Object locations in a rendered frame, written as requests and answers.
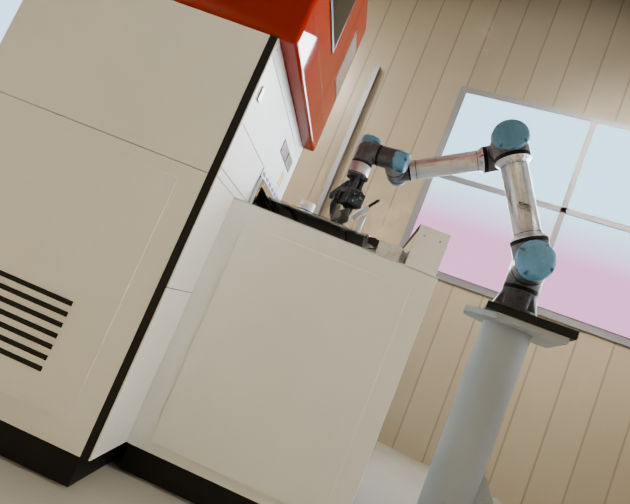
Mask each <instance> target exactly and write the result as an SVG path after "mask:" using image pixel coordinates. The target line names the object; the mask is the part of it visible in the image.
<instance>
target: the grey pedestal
mask: <svg viewBox="0 0 630 504"><path fill-rule="evenodd" d="M463 313H464V314H465V315H467V316H469V317H471V318H473V319H475V320H477V321H479V322H481V323H482V325H481V328H480V331H479V333H478V336H477V339H476V342H475V344H474V347H473V350H472V353H471V355H470V358H469V361H468V364H467V366H466V369H465V372H464V375H463V377H462V380H461V383H460V385H459V388H458V391H457V394H456V396H455V399H454V402H453V405H452V407H451V410H450V413H449V416H448V418H447V421H446V424H445V427H444V429H443V432H442V435H441V438H440V440H439V443H438V446H437V449H436V451H435V454H434V457H433V459H432V462H431V465H430V468H429V470H428V473H427V476H426V479H425V481H424V484H423V487H422V490H421V492H420V495H419V498H418V501H417V503H416V504H494V503H493V499H492V496H491V492H490V489H489V485H488V482H487V478H486V475H485V470H486V467H487V464H488V461H489V458H490V455H491V453H492V450H493V447H494V444H495V441H496V438H497V436H498V433H499V430H500V427H501V424H502V421H503V418H504V416H505V413H506V410H507V407H508V404H509V401H510V398H511V396H512V393H513V390H514V387H515V384H516V381H517V379H518V376H519V373H520V370H521V367H522V364H523V361H524V359H525V356H526V353H527V350H528V347H529V344H530V342H531V343H534V344H536V345H539V346H542V347H544V348H552V347H557V346H562V345H567V344H569V341H570V338H568V337H566V336H563V335H560V334H557V333H555V332H552V331H549V330H546V329H544V328H541V327H538V326H536V325H533V324H530V323H527V322H525V321H522V320H519V319H516V318H514V317H511V316H508V315H505V314H503V313H500V312H496V311H491V310H487V309H482V308H478V307H473V306H469V305H466V306H465V309H464V312H463Z"/></svg>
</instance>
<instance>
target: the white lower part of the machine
mask: <svg viewBox="0 0 630 504"><path fill-rule="evenodd" d="M233 199H234V197H233V195H232V194H231V193H230V192H229V191H228V189H227V188H226V187H225V186H224V185H223V183H222V182H221V181H220V180H219V179H218V177H216V176H215V175H212V174H210V173H206V172H203V171H200V170H198V169H195V168H193V167H190V166H188V165H185V164H183V163H180V162H177V161H175V160H172V159H170V158H167V157H165V156H162V155H160V154H157V153H154V152H152V151H149V150H147V149H144V148H142V147H139V146H137V145H134V144H132V143H129V142H126V141H124V140H121V139H119V138H116V137H114V136H111V135H109V134H106V133H103V132H101V131H98V130H96V129H93V128H91V127H88V126H86V125H83V124H80V123H78V122H75V121H73V120H70V119H68V118H65V117H63V116H60V115H57V114H55V113H52V112H50V111H47V110H45V109H42V108H40V107H37V106H34V105H32V104H29V103H27V102H24V101H22V100H19V99H17V98H14V97H12V96H9V95H6V94H4V93H1V92H0V455H1V456H3V457H5V458H7V459H10V460H12V461H14V462H16V463H18V464H20V465H22V466H24V467H26V468H28V469H30V470H32V471H35V472H37V473H39V474H41V475H43V476H45V477H47V478H49V479H51V480H53V481H55V482H57V483H59V484H62V485H64V486H66V487H69V486H71V485H72V484H74V483H76V482H77V481H79V480H81V479H82V478H84V477H86V476H88V475H89V474H91V473H93V472H94V471H96V470H98V469H99V468H101V467H103V466H105V465H106V464H108V463H110V462H111V461H113V460H115V459H116V458H118V457H120V456H122V455H123V454H124V453H125V451H126V449H127V447H128V444H129V443H127V439H128V437H129V435H130V432H131V430H132V428H133V426H134V423H135V421H136V419H137V417H138V414H139V412H140V410H141V407H142V405H143V403H144V401H145V398H146V396H147V394H148V392H149V389H150V387H151V385H152V383H153V380H154V378H155V376H156V373H157V371H158V369H159V367H160V364H161V362H162V360H163V358H164V355H165V353H166V351H167V349H168V346H169V344H170V342H171V339H172V337H173V335H174V333H175V330H176V328H177V326H178V324H179V321H180V319H181V317H182V315H183V312H184V310H185V308H186V305H187V303H188V301H189V299H190V296H191V294H192V292H193V290H194V287H195V285H196V283H197V281H198V278H199V276H200V274H201V272H202V269H203V267H204V265H205V262H206V260H207V258H208V256H209V253H210V251H211V249H212V247H213V244H214V242H215V240H216V238H217V235H218V233H219V231H220V228H221V226H222V224H223V222H224V219H225V217H226V215H227V213H228V210H229V208H230V206H231V204H232V201H233Z"/></svg>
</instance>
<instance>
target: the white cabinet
mask: <svg viewBox="0 0 630 504"><path fill-rule="evenodd" d="M437 280H438V279H437V278H434V277H432V276H429V275H427V274H424V273H421V272H419V271H416V270H414V269H411V268H409V267H406V266H404V265H401V264H399V263H396V262H394V261H391V260H389V259H386V258H384V257H381V256H378V255H376V254H373V253H371V252H368V251H366V250H363V249H361V248H358V247H356V246H353V245H351V244H348V243H346V242H343V241H340V240H338V239H335V238H333V237H330V236H328V235H325V234H323V233H320V232H318V231H315V230H313V229H310V228H308V227H305V226H303V225H300V224H297V223H295V222H292V221H290V220H287V219H285V218H282V217H280V216H277V215H275V214H272V213H270V212H267V211H265V210H262V209H259V208H257V207H254V206H252V205H249V204H247V203H244V202H242V201H239V200H237V199H233V201H232V204H231V206H230V208H229V210H228V213H227V215H226V217H225V219H224V222H223V224H222V226H221V228H220V231H219V233H218V235H217V238H216V240H215V242H214V244H213V247H212V249H211V251H210V253H209V256H208V258H207V260H206V262H205V265H204V267H203V269H202V272H201V274H200V276H199V278H198V281H197V283H196V285H195V287H194V290H193V292H192V294H191V296H190V299H189V301H188V303H187V305H186V308H185V310H184V312H183V315H182V317H181V319H180V321H179V324H178V326H177V328H176V330H175V333H174V335H173V337H172V339H171V342H170V344H169V346H168V349H167V351H166V353H165V355H164V358H163V360H162V362H161V364H160V367H159V369H158V371H157V373H156V376H155V378H154V380H153V383H152V385H151V387H150V389H149V392H148V394H147V396H146V398H145V401H144V403H143V405H142V407H141V410H140V412H139V414H138V417H137V419H136V421H135V423H134V426H133V428H132V430H131V432H130V435H129V437H128V439H127V443H129V444H128V447H127V449H126V451H125V453H124V456H123V458H122V460H121V462H120V465H119V467H118V468H120V469H122V470H125V471H127V472H129V473H131V474H133V475H135V476H137V477H140V478H142V479H144V480H146V481H148V482H150V483H152V484H154V485H157V486H159V487H161V488H163V489H165V490H167V491H169V492H171V493H174V494H176V495H178V496H180V497H182V498H184V499H186V500H188V501H191V502H193V503H195V504H353V501H354V499H355V496H356V494H357V491H358V488H359V486H360V483H361V480H362V478H363V475H364V472H365V470H366V467H367V465H368V462H369V459H370V457H371V454H372V451H373V449H374V446H375V444H376V441H377V438H378V436H379V433H380V430H381V428H382V425H383V422H384V420H385V417H386V415H387V412H388V409H389V407H390V404H391V401H392V399H393V396H394V394H395V391H396V388H397V386H398V383H399V380H400V378H401V375H402V373H403V370H404V367H405V365H406V362H407V359H408V357H409V354H410V351H411V349H412V346H413V344H414V341H415V338H416V336H417V333H418V330H419V328H420V325H421V323H422V320H423V317H424V315H425V312H426V309H427V306H428V304H429V301H430V299H431V296H432V293H433V291H434V288H435V285H436V283H437Z"/></svg>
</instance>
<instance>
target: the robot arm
mask: <svg viewBox="0 0 630 504"><path fill-rule="evenodd" d="M529 139H530V131H529V128H528V126H527V125H526V124H525V123H523V122H521V121H519V120H515V119H509V120H505V121H502V122H500V123H499V124H498V125H496V127H495V128H494V130H493V132H492V134H491V142H490V145H488V146H484V147H480V148H479V150H477V151H470V152H464V153H457V154H450V155H444V156H437V157H431V158H424V159H418V160H411V161H410V154H409V153H407V152H404V151H402V150H398V149H394V148H390V147H386V146H383V145H381V143H382V142H381V140H380V139H379V138H378V137H376V136H374V135H371V134H366V135H364V136H363V137H362V139H361V141H360V143H359V144H358V148H357V150H356V152H355V155H354V157H353V160H352V162H351V164H350V166H349V169H348V173H347V175H346V176H347V177H348V178H349V179H350V180H347V181H346V182H344V183H343V184H341V185H340V186H339V187H337V188H336V189H334V190H333V191H331V192H330V193H329V198H330V199H331V202H330V212H329V213H330V220H333V221H335V220H336V221H335V222H338V223H340V224H344V223H347V222H348V221H349V219H350V218H349V215H350V214H351V212H352V210H353V209H355V210H357V209H361V206H362V204H363V202H364V199H365V197H366V196H365V195H364V194H363V191H362V188H363V185H364V183H365V182H367V181H368V178H367V177H368V175H369V172H370V170H371V168H372V165H376V166H379V167H382V168H384V169H385V172H386V176H387V179H388V181H389V182H390V183H391V184H392V185H394V186H401V185H403V184H404V183H405V182H406V181H412V180H419V179H426V178H433V177H440V176H448V175H455V174H462V173H469V172H476V171H481V172H482V173H490V172H496V171H501V174H502V180H503V185H504V190H505V195H506V200H507V205H508V211H509V216H510V221H511V226H512V231H513V239H512V240H511V242H510V248H511V253H512V261H511V264H510V267H509V269H508V272H507V275H506V278H505V281H504V284H503V287H502V289H501V291H500V292H499V293H498V295H497V296H496V297H495V298H494V300H493V302H496V303H499V304H502V305H505V306H507V307H510V308H513V309H516V310H519V311H522V312H525V313H528V314H530V315H533V316H536V317H537V299H538V296H539V293H540V290H541V287H542V284H543V281H544V280H545V279H546V278H547V277H549V276H550V275H551V274H552V273H553V271H554V269H555V267H556V262H557V257H556V253H555V251H554V249H553V248H552V247H551V246H550V241H549V237H548V235H546V234H544V233H543V232H542V229H541V224H540V219H539V214H538V210H537V205H536V200H535V195H534V190H533V186H532V181H531V176H530V171H529V167H528V163H529V162H530V160H531V159H532V156H531V151H530V146H529ZM361 191H362V192H361ZM362 200H363V201H362ZM341 205H343V208H344V209H341ZM360 205H361V206H360ZM340 209H341V210H340Z"/></svg>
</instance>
